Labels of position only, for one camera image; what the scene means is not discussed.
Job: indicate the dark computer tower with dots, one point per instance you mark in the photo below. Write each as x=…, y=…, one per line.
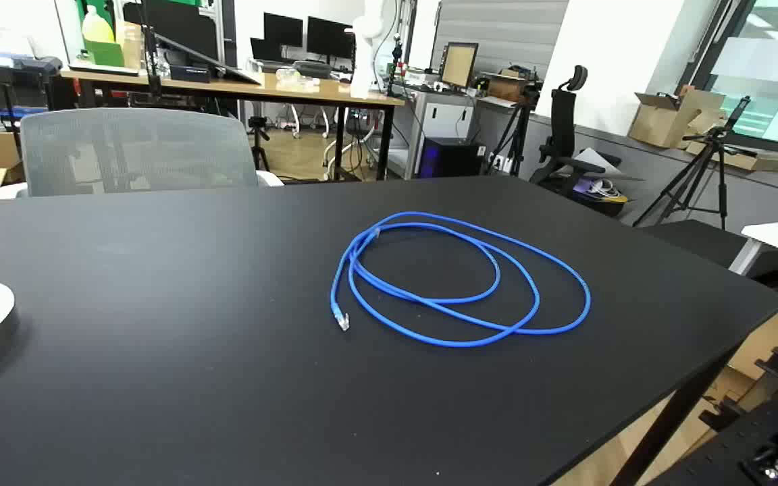
x=447, y=158

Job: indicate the white cabinet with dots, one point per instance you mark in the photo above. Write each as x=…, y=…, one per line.
x=447, y=115

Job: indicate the black slim tripod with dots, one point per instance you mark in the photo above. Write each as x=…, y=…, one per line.
x=516, y=136

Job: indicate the wooden desk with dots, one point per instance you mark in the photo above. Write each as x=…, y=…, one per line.
x=271, y=89

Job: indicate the black office chair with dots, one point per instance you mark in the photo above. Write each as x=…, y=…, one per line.
x=564, y=117

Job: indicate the black computer monitor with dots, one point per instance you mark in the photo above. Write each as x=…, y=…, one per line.
x=281, y=28
x=327, y=36

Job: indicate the grey mesh office chair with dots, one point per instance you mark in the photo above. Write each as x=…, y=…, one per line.
x=137, y=153

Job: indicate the open cardboard box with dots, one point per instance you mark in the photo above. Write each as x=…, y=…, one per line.
x=664, y=122

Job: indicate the black table leg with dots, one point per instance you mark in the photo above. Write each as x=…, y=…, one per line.
x=669, y=421

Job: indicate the green poster board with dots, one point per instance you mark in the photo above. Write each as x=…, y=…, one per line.
x=102, y=36

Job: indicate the black storage crate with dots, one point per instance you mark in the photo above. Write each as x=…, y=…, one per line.
x=7, y=82

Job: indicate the wooden picture frame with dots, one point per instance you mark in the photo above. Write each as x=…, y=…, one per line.
x=458, y=66

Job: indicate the black camera tripod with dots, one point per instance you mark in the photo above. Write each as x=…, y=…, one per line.
x=718, y=150

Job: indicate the black metal equipment frame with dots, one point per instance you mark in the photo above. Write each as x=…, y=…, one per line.
x=769, y=440

